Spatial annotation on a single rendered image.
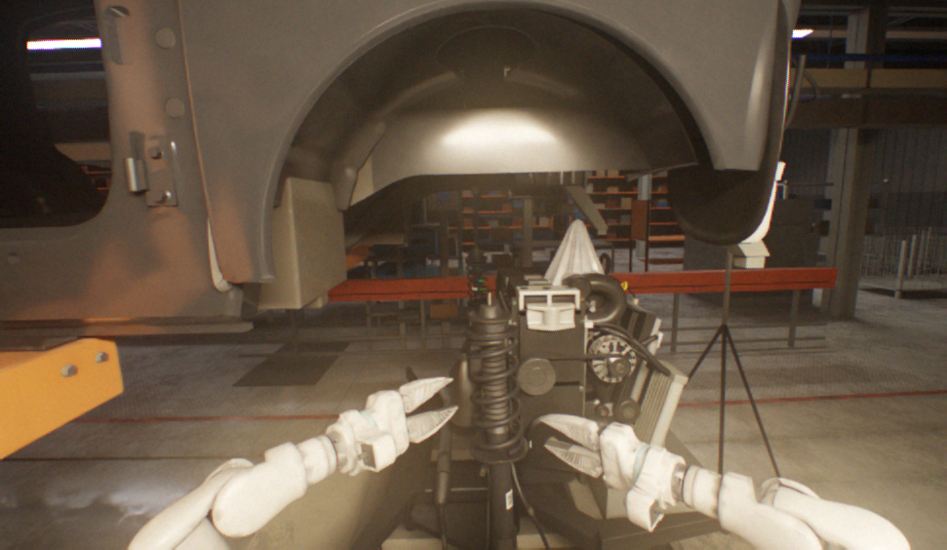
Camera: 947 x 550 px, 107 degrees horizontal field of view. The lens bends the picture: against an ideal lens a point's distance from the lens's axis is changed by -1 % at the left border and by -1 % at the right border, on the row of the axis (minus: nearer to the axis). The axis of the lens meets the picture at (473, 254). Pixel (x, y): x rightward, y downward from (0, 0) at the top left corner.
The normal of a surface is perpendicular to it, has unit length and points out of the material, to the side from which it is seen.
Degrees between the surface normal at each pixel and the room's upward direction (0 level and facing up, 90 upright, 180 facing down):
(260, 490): 70
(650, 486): 17
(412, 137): 90
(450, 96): 90
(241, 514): 75
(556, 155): 90
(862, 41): 90
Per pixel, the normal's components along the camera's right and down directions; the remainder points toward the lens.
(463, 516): -0.01, -0.97
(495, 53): -0.26, 0.18
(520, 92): 0.02, 0.13
